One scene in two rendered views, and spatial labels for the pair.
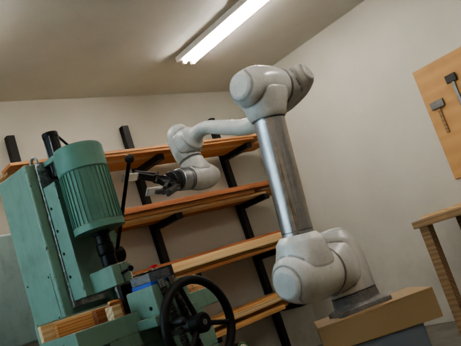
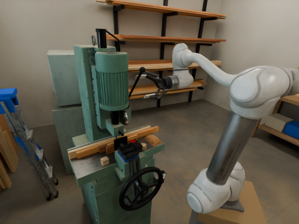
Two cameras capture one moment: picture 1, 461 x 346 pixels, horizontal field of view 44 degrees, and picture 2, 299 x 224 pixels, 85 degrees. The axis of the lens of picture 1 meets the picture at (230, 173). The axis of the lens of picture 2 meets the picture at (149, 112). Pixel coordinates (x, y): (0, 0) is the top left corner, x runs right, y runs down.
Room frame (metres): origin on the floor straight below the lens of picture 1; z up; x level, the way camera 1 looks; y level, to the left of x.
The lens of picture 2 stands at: (1.12, 0.05, 1.60)
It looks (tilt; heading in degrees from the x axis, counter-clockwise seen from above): 25 degrees down; 14
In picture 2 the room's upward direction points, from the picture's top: 3 degrees clockwise
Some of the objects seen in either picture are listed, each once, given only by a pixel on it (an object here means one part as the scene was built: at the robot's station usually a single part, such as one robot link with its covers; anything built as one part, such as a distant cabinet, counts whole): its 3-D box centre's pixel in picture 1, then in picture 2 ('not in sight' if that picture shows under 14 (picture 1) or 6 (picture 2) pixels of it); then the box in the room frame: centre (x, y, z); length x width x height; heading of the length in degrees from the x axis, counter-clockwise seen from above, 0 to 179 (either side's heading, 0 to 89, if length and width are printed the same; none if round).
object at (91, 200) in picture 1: (88, 189); (113, 81); (1.96, 0.49, 1.35); 0.18 x 0.18 x 0.31
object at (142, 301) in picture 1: (158, 298); (130, 159); (1.84, 0.34, 0.91); 0.15 x 0.14 x 0.09; 140
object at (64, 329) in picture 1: (135, 305); (123, 140); (2.00, 0.46, 0.92); 0.62 x 0.02 x 0.04; 140
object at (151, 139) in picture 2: (192, 287); (152, 138); (2.09, 0.26, 0.91); 0.12 x 0.09 x 0.03; 50
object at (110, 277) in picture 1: (111, 279); (114, 127); (1.97, 0.50, 1.03); 0.14 x 0.07 x 0.09; 50
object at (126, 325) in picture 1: (147, 317); (123, 157); (1.89, 0.41, 0.87); 0.61 x 0.30 x 0.06; 140
